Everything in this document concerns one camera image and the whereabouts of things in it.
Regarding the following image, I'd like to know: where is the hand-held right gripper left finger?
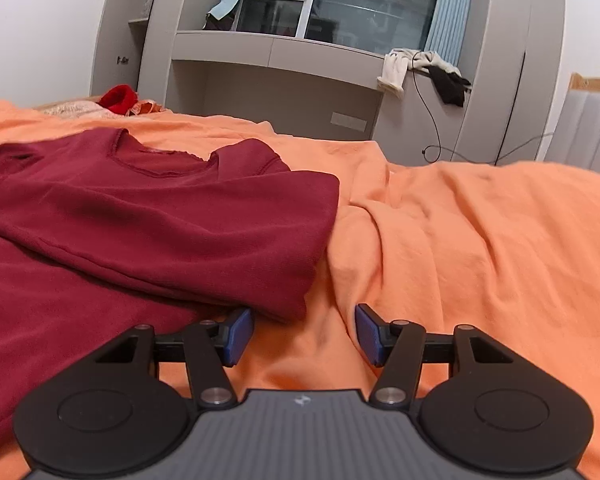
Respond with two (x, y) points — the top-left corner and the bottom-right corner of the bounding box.
(95, 307), (256, 408)

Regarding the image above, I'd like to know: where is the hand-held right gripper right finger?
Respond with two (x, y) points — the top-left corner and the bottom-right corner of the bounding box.
(355, 303), (515, 408)

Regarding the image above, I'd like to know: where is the pleated blue curtain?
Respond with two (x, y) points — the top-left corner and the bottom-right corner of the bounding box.
(425, 0), (478, 68)

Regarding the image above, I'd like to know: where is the window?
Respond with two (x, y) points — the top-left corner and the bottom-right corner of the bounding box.
(232, 0), (448, 53)

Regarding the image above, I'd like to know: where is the black cable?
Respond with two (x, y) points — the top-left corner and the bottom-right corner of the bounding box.
(412, 50), (561, 163)

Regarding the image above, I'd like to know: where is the black cloth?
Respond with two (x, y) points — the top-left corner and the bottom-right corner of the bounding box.
(427, 65), (473, 107)

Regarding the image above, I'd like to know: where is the white wall plate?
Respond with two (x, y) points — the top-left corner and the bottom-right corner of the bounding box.
(331, 112), (368, 130)

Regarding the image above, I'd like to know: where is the white cloth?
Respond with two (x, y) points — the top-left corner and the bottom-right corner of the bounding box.
(377, 48), (461, 98)

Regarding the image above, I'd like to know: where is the bright red cloth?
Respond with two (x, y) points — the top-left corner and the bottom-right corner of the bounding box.
(98, 85), (140, 115)

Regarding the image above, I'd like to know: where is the orange blanket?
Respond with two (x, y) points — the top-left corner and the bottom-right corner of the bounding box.
(0, 100), (600, 480)

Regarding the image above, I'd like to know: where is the dark cloth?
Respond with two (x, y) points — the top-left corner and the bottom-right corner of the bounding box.
(204, 11), (237, 32)

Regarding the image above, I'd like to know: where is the dark red shirt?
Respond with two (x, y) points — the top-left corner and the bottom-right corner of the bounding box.
(0, 127), (341, 456)

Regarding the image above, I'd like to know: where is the pink patterned cloth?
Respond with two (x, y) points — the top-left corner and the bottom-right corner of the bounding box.
(32, 100), (131, 121)

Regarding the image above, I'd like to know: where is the grey built-in cabinet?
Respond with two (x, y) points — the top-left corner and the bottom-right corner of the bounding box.
(90, 0), (566, 168)

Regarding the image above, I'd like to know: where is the grey padded wooden headboard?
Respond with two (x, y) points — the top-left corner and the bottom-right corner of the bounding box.
(545, 72), (600, 178)

